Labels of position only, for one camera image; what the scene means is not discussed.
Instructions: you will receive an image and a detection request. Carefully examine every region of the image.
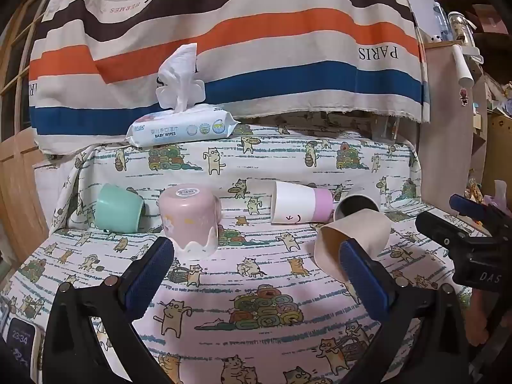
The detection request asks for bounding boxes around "cluttered wooden shelf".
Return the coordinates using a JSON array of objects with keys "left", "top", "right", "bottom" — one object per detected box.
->
[{"left": 472, "top": 3, "right": 512, "bottom": 209}]

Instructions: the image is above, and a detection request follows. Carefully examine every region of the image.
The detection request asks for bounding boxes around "phone with lit screen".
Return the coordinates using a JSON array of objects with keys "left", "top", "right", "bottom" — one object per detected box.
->
[{"left": 0, "top": 315, "right": 41, "bottom": 384}]

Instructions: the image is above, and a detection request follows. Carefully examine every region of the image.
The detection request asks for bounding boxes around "baby wipes pack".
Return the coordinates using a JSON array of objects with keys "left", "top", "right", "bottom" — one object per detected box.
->
[{"left": 126, "top": 43, "right": 241, "bottom": 147}]

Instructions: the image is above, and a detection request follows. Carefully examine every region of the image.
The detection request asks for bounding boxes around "striped cloth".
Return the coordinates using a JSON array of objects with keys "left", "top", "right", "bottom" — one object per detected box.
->
[{"left": 29, "top": 0, "right": 431, "bottom": 156}]

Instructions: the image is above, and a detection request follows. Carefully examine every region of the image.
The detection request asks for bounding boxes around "clear plastic bottle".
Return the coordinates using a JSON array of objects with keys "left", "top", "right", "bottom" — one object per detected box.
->
[{"left": 432, "top": 2, "right": 451, "bottom": 43}]

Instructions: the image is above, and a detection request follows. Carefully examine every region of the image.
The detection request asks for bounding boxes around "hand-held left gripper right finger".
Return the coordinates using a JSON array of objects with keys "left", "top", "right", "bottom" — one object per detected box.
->
[{"left": 339, "top": 239, "right": 469, "bottom": 384}]

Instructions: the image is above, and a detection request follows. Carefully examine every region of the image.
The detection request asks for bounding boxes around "white paper cup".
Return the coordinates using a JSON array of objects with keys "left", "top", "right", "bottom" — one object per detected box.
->
[{"left": 451, "top": 44, "right": 475, "bottom": 88}]

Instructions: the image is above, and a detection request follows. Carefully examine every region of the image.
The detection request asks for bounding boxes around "person's right hand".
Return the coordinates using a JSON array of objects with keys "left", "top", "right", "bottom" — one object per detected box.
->
[{"left": 468, "top": 288, "right": 505, "bottom": 347}]

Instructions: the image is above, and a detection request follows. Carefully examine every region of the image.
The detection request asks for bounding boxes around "pink cup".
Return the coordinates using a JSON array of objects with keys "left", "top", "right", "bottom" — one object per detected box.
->
[{"left": 158, "top": 184, "right": 222, "bottom": 260}]

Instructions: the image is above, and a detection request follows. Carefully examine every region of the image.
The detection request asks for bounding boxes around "cat print cloth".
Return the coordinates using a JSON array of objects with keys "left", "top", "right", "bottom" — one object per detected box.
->
[{"left": 0, "top": 113, "right": 493, "bottom": 384}]

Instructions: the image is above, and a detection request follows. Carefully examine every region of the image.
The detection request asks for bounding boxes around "wooden cabinet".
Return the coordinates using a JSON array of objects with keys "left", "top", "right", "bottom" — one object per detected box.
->
[{"left": 417, "top": 39, "right": 489, "bottom": 213}]

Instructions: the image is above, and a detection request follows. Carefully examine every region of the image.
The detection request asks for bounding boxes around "glass jar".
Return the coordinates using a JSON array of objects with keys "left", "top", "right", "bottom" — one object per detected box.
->
[{"left": 448, "top": 11, "right": 477, "bottom": 44}]

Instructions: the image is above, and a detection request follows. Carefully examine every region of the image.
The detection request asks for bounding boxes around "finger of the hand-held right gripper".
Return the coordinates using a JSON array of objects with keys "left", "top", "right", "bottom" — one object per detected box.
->
[
  {"left": 449, "top": 194, "right": 497, "bottom": 220},
  {"left": 415, "top": 210, "right": 467, "bottom": 251}
]

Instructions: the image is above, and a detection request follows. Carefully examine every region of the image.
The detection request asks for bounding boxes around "green cup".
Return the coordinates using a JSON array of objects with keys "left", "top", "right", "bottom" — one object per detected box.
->
[{"left": 95, "top": 183, "right": 145, "bottom": 233}]

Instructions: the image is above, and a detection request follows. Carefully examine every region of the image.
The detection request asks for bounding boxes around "dark cup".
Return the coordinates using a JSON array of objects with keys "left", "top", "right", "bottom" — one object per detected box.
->
[{"left": 334, "top": 194, "right": 380, "bottom": 221}]

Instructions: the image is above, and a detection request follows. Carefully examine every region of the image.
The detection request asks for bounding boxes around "beige cup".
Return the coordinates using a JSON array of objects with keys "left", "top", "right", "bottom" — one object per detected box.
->
[{"left": 314, "top": 210, "right": 392, "bottom": 281}]

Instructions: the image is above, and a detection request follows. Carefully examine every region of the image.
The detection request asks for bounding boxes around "white and purple cup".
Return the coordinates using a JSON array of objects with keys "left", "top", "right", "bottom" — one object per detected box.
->
[{"left": 271, "top": 181, "right": 334, "bottom": 225}]

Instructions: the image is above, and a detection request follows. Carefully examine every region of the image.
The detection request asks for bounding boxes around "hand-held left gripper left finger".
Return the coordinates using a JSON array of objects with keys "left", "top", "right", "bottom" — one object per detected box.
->
[{"left": 42, "top": 237, "right": 175, "bottom": 384}]

